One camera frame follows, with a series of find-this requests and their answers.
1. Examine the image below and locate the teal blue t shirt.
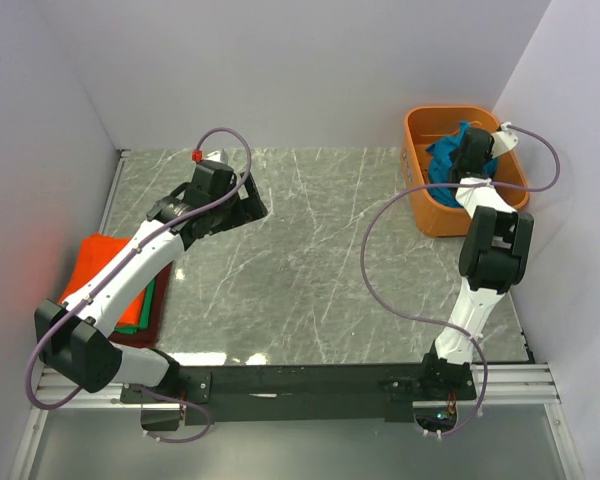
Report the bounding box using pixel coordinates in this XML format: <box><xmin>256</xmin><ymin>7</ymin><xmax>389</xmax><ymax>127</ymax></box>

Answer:
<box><xmin>426</xmin><ymin>120</ymin><xmax>470</xmax><ymax>208</ymax></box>

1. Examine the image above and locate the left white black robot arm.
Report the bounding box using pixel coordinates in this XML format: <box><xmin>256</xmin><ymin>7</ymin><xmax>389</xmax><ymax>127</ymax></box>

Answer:
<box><xmin>34</xmin><ymin>160</ymin><xmax>267</xmax><ymax>402</ymax></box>

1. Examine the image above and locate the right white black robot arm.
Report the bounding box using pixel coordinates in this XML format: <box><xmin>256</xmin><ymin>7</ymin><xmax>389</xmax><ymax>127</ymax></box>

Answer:
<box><xmin>418</xmin><ymin>127</ymin><xmax>534</xmax><ymax>400</ymax></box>

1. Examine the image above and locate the orange plastic basket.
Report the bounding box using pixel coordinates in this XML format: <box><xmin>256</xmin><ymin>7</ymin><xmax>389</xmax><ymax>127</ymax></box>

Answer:
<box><xmin>401</xmin><ymin>106</ymin><xmax>529</xmax><ymax>237</ymax></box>

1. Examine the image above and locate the folded orange t shirt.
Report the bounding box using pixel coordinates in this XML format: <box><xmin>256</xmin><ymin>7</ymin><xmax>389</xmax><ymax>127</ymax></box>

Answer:
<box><xmin>59</xmin><ymin>233</ymin><xmax>129</xmax><ymax>303</ymax></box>

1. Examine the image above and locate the folded dark red t shirt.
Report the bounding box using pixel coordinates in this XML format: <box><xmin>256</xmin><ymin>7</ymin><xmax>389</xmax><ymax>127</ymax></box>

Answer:
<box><xmin>109</xmin><ymin>264</ymin><xmax>172</xmax><ymax>348</ymax></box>

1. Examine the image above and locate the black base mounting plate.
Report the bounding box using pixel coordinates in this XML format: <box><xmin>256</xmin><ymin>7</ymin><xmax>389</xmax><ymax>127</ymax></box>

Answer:
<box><xmin>119</xmin><ymin>364</ymin><xmax>478</xmax><ymax>432</ymax></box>

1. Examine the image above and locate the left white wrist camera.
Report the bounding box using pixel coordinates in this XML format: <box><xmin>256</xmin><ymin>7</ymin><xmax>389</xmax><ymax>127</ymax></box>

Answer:
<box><xmin>204</xmin><ymin>149</ymin><xmax>229</xmax><ymax>164</ymax></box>

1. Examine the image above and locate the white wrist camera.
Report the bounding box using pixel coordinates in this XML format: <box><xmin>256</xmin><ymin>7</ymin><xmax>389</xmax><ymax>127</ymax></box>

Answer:
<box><xmin>204</xmin><ymin>149</ymin><xmax>229</xmax><ymax>164</ymax></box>
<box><xmin>491</xmin><ymin>122</ymin><xmax>518</xmax><ymax>157</ymax></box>

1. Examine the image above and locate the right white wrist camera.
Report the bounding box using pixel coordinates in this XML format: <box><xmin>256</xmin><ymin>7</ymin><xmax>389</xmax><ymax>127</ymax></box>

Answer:
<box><xmin>491</xmin><ymin>122</ymin><xmax>518</xmax><ymax>157</ymax></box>

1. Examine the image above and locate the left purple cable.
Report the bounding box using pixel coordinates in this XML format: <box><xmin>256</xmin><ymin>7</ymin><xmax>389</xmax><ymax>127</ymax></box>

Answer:
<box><xmin>24</xmin><ymin>127</ymin><xmax>253</xmax><ymax>412</ymax></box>

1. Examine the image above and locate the purple cable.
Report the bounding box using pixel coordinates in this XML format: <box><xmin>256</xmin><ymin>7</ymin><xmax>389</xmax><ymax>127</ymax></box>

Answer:
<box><xmin>24</xmin><ymin>127</ymin><xmax>253</xmax><ymax>412</ymax></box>
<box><xmin>360</xmin><ymin>124</ymin><xmax>561</xmax><ymax>437</ymax></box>

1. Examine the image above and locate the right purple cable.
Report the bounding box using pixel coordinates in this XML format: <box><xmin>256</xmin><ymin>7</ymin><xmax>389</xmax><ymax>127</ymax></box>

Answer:
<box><xmin>360</xmin><ymin>124</ymin><xmax>561</xmax><ymax>437</ymax></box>

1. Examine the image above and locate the aluminium rail frame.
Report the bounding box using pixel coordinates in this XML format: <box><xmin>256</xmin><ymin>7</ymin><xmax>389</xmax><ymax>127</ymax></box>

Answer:
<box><xmin>35</xmin><ymin>364</ymin><xmax>561</xmax><ymax>409</ymax></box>

